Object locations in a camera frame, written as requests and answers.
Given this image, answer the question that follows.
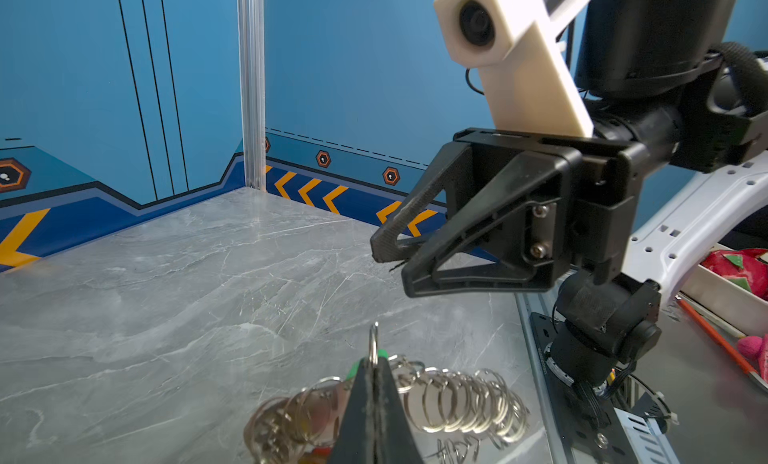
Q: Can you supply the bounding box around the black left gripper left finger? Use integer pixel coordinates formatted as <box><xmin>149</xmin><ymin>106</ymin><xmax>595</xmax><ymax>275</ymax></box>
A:
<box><xmin>328</xmin><ymin>358</ymin><xmax>376</xmax><ymax>464</ymax></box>

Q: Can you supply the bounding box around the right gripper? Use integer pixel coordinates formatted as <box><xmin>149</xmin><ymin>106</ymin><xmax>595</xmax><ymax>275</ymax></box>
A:
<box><xmin>402</xmin><ymin>99</ymin><xmax>684</xmax><ymax>297</ymax></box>

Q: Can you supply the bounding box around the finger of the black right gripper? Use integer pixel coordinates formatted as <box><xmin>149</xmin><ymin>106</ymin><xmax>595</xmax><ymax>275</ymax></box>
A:
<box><xmin>370</xmin><ymin>141</ymin><xmax>479</xmax><ymax>263</ymax></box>

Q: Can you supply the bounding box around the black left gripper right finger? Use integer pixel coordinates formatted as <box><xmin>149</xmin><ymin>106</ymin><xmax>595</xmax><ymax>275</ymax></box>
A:
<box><xmin>374</xmin><ymin>361</ymin><xmax>424</xmax><ymax>464</ymax></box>

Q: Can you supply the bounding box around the green plastic key tag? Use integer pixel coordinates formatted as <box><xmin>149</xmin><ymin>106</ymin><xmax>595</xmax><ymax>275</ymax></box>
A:
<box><xmin>345</xmin><ymin>349</ymin><xmax>389</xmax><ymax>380</ymax></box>

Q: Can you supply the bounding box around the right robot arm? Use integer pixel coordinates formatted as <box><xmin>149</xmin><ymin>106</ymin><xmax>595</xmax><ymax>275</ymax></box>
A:
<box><xmin>371</xmin><ymin>0</ymin><xmax>767</xmax><ymax>403</ymax></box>

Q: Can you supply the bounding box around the white tray with toys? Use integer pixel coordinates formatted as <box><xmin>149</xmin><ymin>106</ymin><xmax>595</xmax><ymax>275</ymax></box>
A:
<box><xmin>681</xmin><ymin>245</ymin><xmax>767</xmax><ymax>336</ymax></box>

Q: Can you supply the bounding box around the red pen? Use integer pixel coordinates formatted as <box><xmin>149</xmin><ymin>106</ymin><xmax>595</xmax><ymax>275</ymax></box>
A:
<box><xmin>674</xmin><ymin>295</ymin><xmax>767</xmax><ymax>393</ymax></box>

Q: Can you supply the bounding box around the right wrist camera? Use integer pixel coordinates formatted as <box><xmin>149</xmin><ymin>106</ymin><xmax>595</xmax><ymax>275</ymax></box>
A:
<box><xmin>433</xmin><ymin>0</ymin><xmax>593</xmax><ymax>138</ymax></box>

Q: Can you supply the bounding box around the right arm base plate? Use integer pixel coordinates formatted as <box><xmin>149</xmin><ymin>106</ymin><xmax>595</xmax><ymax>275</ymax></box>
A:
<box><xmin>526</xmin><ymin>312</ymin><xmax>638</xmax><ymax>463</ymax></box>

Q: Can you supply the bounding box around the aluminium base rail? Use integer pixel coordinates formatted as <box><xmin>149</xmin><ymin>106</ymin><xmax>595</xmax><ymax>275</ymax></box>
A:
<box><xmin>516</xmin><ymin>294</ymin><xmax>679</xmax><ymax>463</ymax></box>

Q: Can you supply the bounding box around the aluminium corner post right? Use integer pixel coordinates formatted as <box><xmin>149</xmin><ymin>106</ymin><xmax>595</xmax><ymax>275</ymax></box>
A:
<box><xmin>238</xmin><ymin>0</ymin><xmax>267</xmax><ymax>192</ymax></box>

